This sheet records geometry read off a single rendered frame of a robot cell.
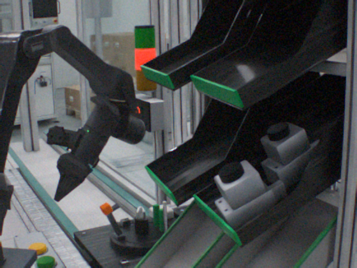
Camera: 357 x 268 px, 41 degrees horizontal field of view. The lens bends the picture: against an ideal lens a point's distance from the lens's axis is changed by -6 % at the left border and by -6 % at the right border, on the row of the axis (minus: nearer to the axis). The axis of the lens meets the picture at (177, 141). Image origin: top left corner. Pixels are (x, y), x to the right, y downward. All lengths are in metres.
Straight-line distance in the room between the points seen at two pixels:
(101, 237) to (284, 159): 0.60
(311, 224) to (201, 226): 0.22
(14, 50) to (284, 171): 0.45
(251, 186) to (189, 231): 0.30
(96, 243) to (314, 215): 0.54
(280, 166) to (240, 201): 0.08
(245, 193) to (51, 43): 0.42
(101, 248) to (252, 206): 0.54
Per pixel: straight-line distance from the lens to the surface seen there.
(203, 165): 0.76
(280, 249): 0.73
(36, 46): 0.81
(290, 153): 0.62
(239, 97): 0.52
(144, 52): 1.18
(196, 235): 0.86
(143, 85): 1.19
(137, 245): 1.03
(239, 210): 0.59
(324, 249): 0.65
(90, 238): 1.12
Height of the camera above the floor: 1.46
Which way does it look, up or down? 15 degrees down
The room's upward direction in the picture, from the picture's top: 2 degrees counter-clockwise
